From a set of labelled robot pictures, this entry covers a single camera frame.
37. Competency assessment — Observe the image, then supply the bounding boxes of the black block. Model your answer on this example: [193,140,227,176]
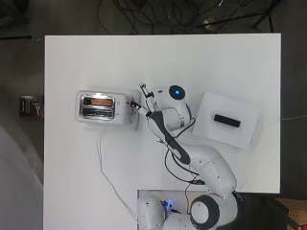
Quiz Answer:
[213,113,242,128]

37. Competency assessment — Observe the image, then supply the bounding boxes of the black floor cable tangle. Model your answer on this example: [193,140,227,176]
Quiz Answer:
[96,0,201,35]

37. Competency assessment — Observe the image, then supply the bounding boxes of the plain white flat box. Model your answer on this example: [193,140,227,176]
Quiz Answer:
[191,91,261,150]

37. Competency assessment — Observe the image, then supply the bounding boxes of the white flat box with print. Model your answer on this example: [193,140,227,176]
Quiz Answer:
[75,89,143,131]

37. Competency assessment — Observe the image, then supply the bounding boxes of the wooden box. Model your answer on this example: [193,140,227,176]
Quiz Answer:
[274,197,307,230]

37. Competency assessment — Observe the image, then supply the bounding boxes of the black tripod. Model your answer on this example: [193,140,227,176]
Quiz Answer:
[195,0,284,34]

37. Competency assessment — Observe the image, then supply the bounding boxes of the dark printed box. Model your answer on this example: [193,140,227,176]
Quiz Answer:
[18,95,45,119]

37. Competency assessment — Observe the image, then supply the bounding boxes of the bread slice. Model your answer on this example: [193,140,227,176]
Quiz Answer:
[91,98,115,107]

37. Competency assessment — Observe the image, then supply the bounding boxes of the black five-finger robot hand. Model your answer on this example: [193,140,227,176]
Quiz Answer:
[129,95,157,118]

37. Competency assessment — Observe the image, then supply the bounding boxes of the steel toaster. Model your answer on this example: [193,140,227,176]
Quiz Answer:
[75,90,135,126]

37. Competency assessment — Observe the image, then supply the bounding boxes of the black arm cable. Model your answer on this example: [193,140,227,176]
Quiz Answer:
[155,117,206,205]

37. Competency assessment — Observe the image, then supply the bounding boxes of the white toaster power cable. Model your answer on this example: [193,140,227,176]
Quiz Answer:
[95,131,140,222]

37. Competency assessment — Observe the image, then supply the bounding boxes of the black rod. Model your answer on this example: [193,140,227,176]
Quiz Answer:
[0,34,33,41]

